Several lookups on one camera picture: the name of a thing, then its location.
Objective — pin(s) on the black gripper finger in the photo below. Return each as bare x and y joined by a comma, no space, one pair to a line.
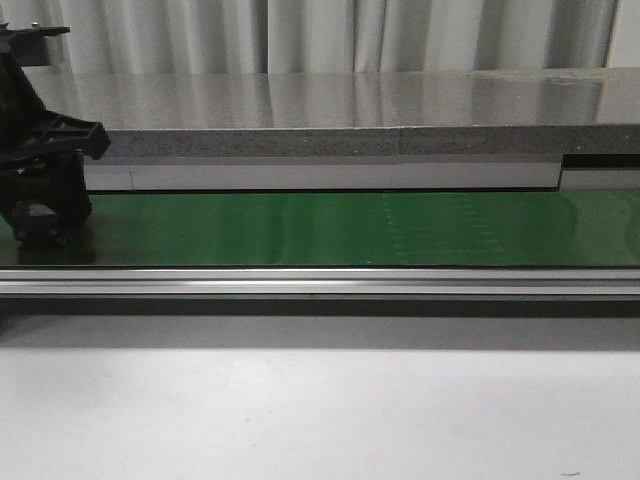
56,181

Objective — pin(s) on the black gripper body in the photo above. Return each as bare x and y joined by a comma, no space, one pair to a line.
29,130

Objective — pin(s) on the yellow push button switch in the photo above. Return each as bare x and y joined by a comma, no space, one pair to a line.
35,225

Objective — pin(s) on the grey pleated curtain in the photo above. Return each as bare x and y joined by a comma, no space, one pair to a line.
197,37

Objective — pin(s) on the green conveyor belt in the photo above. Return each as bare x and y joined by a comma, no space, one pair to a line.
496,229

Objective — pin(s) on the grey rear conveyor rail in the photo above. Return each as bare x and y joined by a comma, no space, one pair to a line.
401,172

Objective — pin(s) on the aluminium front conveyor rail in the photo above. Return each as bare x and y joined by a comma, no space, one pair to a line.
615,283

